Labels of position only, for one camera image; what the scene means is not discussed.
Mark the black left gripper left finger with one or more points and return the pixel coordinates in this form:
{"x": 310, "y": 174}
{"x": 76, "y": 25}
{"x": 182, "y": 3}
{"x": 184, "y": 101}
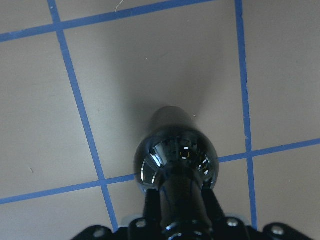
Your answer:
{"x": 151, "y": 210}

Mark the dark glass wine bottle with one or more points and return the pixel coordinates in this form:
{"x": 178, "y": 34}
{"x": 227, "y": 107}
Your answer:
{"x": 177, "y": 160}

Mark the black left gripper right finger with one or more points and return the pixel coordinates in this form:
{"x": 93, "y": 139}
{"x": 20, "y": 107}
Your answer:
{"x": 212, "y": 206}

